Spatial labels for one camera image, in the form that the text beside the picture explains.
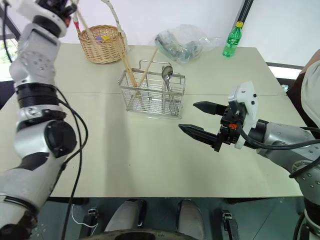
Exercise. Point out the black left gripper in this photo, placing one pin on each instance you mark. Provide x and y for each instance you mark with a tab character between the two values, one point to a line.
53	3

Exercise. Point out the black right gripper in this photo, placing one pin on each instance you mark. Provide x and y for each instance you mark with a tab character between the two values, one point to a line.
231	135

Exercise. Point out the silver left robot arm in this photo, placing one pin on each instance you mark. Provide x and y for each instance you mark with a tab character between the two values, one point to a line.
32	57

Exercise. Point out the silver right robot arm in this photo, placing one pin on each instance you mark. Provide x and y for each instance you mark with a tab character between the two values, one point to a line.
277	132

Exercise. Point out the metal spoon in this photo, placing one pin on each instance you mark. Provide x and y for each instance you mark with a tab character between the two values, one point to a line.
166	71

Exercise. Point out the white and pink stick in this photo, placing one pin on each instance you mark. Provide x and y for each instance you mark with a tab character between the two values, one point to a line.
76	22

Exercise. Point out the small purple item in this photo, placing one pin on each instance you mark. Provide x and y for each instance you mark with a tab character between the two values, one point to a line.
99	38

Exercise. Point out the small yellow item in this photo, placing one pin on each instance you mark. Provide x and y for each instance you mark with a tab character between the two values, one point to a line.
106	38

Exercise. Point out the wooden chopstick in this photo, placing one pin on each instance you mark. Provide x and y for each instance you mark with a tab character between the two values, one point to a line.
148	65
130	72

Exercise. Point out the green plastic bottle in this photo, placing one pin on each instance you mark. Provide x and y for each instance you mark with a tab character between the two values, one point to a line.
231	43

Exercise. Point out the clear plastic bag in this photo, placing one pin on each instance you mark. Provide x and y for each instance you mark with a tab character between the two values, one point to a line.
182	42

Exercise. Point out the grey rounded foot shape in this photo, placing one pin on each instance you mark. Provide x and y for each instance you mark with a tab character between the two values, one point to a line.
190	217
125	216

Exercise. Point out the black table clamp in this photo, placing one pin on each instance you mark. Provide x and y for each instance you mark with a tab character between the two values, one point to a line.
93	212
228	222

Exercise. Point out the person in beige clothing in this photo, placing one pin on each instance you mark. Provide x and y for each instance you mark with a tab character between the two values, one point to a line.
311	82

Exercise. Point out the black pole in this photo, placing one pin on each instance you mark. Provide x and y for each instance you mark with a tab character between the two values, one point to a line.
246	11

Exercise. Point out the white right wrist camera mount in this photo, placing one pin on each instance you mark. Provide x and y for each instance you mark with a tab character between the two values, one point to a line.
246	100

